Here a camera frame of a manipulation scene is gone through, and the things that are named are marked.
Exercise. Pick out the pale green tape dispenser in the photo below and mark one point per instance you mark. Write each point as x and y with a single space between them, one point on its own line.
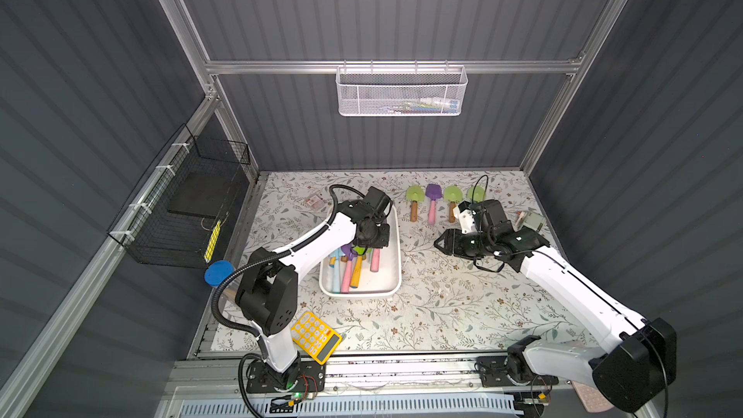
531 220

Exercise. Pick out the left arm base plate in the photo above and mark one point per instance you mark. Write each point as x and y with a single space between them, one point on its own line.
305 375

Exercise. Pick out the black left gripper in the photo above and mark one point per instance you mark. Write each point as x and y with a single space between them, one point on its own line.
371 232

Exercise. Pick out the yellow calculator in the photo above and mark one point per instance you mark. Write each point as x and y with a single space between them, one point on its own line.
315 337

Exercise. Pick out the green shovel yellow handle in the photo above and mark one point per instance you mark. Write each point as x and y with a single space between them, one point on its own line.
357 269

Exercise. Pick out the green shovel brown handle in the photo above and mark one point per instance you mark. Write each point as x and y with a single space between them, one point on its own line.
454 196

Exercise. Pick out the purple shovel pink handle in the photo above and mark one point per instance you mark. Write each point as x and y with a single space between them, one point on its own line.
375 260
434 193

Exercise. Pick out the black wire basket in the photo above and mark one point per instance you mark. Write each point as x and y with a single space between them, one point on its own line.
201 179

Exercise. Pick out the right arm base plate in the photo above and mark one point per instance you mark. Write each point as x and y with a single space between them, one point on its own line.
494 371

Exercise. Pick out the pink calculator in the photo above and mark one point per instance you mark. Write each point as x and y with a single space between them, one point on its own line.
591 398

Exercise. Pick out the white plastic storage box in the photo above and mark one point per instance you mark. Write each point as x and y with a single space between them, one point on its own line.
380 274

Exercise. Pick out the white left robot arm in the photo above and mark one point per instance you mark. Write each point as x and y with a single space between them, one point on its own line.
268 292

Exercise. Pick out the white wire mesh basket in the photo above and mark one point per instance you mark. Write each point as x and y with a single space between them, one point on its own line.
401 91

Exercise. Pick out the blue shovel blue handle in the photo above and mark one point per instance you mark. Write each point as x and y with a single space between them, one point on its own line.
336 271

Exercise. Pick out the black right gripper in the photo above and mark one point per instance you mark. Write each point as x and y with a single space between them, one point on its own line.
464 245

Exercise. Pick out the green shovel wooden handle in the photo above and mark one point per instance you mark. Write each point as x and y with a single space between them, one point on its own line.
476 194
414 195

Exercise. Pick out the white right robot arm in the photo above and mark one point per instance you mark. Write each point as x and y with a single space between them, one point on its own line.
635 357

